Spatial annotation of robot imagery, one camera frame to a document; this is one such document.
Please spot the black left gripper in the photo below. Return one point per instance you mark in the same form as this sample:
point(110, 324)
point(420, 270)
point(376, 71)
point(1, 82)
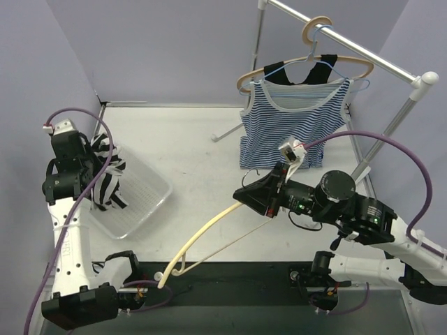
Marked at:
point(86, 153)

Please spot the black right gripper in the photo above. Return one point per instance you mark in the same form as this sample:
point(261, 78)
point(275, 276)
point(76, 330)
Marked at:
point(274, 192)

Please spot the black white striped tank top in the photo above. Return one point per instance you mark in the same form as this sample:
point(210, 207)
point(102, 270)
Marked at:
point(105, 193)

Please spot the blue white striped tank top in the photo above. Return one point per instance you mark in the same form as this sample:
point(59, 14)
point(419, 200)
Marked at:
point(306, 112)

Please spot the light blue wire hanger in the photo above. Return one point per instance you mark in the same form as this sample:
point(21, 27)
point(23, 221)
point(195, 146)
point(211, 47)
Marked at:
point(323, 64)

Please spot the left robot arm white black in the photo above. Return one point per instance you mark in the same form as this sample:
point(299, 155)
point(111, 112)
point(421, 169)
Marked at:
point(81, 297)

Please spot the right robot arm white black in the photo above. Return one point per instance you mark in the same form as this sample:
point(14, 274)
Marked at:
point(372, 244)

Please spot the tan wooden hanger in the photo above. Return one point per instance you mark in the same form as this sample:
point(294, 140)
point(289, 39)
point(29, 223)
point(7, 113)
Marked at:
point(309, 38)

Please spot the white perforated plastic basket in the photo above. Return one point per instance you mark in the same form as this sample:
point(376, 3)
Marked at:
point(143, 187)

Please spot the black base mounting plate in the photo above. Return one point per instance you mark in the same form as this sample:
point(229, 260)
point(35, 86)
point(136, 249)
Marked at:
point(234, 284)

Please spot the silver clothes rack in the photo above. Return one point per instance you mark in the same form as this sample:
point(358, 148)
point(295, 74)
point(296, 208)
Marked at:
point(410, 34)

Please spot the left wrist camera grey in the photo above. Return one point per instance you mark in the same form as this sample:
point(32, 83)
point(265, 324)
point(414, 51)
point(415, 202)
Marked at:
point(64, 126)

